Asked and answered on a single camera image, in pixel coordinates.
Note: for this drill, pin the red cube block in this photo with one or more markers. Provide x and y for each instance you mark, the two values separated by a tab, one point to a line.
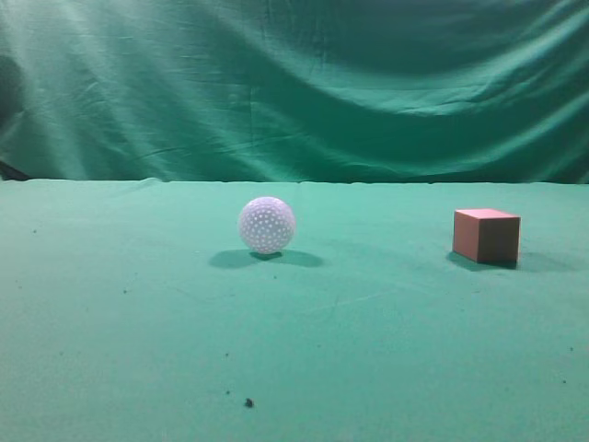
486	235

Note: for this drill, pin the white dimpled golf ball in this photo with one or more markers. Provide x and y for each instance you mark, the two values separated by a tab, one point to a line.
266	224

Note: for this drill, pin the green backdrop cloth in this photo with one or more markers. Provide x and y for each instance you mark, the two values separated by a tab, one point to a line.
328	91

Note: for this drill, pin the green table cloth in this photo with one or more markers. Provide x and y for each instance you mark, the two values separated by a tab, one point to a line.
133	311

